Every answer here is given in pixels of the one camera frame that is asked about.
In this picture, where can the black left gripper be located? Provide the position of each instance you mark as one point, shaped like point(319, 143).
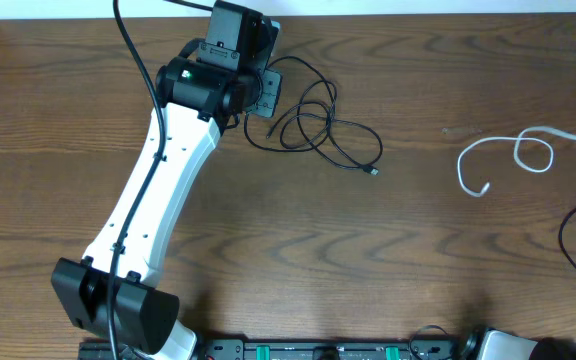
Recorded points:
point(270, 93)

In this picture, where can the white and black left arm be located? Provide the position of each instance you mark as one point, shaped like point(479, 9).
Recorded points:
point(112, 290)

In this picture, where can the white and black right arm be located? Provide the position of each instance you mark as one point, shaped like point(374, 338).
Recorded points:
point(486, 343)

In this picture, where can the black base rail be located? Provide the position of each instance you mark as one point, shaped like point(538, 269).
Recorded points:
point(424, 348)

